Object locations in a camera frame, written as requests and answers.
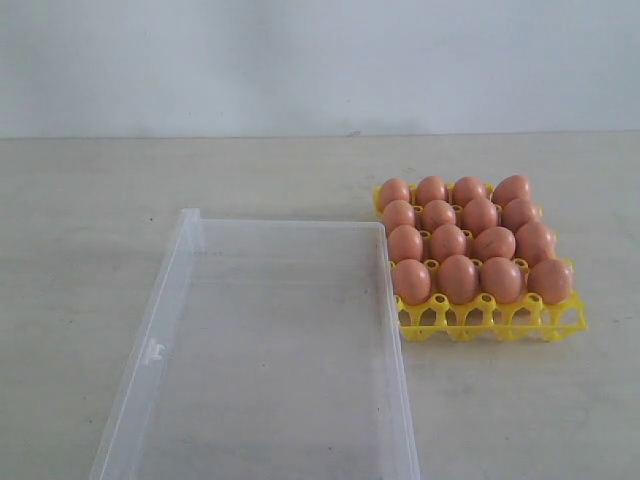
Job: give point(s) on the yellow plastic egg tray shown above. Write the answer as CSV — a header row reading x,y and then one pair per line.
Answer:
x,y
529,315

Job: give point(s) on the clear plastic storage box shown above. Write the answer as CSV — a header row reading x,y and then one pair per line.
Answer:
x,y
268,350

